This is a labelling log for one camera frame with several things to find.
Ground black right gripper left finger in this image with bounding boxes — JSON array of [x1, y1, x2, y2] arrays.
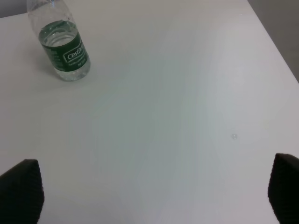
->
[[0, 159, 44, 224]]

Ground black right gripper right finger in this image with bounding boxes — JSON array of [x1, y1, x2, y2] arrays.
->
[[268, 153, 299, 224]]

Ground clear bottle green label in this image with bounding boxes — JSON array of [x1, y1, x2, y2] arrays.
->
[[27, 0, 91, 81]]

